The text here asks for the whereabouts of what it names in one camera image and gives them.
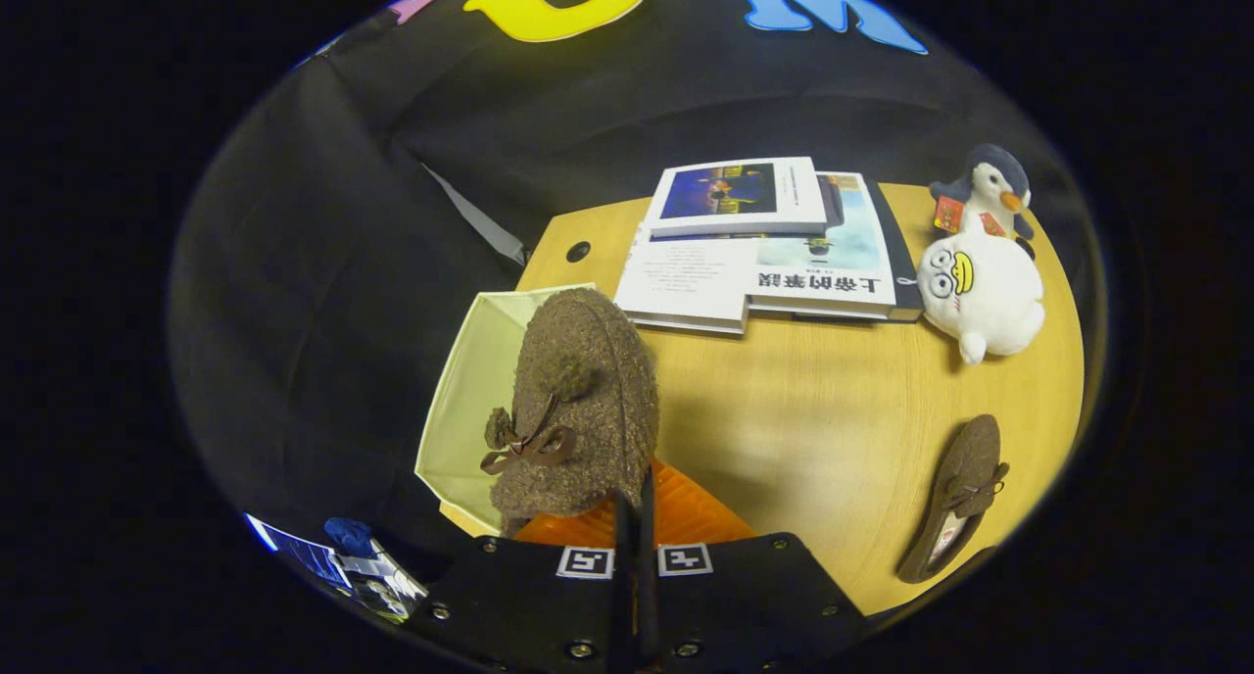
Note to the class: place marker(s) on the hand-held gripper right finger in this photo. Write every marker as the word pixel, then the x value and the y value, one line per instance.
pixel 647 576

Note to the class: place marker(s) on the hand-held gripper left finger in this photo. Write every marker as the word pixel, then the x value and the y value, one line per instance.
pixel 549 605

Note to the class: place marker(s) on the brown fuzzy shoe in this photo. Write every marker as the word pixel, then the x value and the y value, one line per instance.
pixel 955 478
pixel 588 400

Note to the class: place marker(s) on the green fabric storage box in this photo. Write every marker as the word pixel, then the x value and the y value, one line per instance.
pixel 470 400

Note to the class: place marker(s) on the white printed object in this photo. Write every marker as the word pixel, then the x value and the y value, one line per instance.
pixel 392 586

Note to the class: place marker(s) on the blue crumpled object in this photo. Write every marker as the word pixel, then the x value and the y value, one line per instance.
pixel 350 537

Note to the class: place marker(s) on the blue edged printed sheet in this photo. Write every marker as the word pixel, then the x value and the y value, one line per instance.
pixel 299 554

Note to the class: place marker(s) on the white text cover book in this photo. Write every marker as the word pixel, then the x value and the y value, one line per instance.
pixel 681 277

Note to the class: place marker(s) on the black table grommet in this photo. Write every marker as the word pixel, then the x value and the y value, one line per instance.
pixel 578 251

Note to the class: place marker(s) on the pale cover book black title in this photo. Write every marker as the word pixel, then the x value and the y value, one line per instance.
pixel 833 263

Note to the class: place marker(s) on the small book blue photo cover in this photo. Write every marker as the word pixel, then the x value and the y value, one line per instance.
pixel 735 199

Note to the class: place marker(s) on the dark cover book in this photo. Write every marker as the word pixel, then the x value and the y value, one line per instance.
pixel 906 272

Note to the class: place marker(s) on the white duck plush toy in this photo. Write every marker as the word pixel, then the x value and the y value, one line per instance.
pixel 985 297

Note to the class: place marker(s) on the penguin plush toy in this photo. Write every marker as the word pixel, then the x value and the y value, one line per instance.
pixel 989 189

